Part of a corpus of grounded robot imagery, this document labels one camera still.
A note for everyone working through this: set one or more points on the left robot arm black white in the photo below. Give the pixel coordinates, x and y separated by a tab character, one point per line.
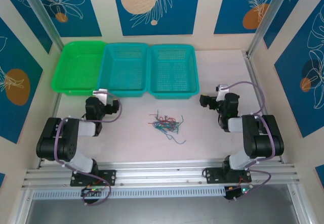
63	143

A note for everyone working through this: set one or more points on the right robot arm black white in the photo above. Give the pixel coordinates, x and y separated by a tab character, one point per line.
263	143

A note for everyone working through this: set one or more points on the teal plastic basket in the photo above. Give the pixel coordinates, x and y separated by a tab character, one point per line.
124	69
173	72

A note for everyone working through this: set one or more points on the green plastic basket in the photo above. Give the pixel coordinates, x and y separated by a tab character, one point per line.
76	67

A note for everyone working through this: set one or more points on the grey metal sheet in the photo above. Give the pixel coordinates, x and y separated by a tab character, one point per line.
162	211

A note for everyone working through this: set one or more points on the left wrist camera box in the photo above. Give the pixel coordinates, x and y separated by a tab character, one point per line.
102	95

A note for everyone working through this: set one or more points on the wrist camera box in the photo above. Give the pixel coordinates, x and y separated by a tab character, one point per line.
102	95
222	91

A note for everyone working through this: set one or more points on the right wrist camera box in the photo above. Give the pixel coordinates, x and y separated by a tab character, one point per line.
222	91

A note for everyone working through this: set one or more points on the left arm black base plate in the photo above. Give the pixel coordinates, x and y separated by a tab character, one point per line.
108	177

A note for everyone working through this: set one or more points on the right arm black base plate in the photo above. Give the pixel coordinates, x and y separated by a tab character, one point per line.
211	174

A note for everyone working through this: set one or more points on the blue floral wall panel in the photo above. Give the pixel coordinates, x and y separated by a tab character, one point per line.
81	9
291	11
22	19
15	87
233	11
164	11
298	82

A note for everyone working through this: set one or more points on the aluminium rail beam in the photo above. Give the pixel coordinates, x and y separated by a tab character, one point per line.
162	172

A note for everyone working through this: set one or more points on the aluminium corner post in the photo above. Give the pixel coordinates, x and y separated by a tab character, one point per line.
43	16
265	19

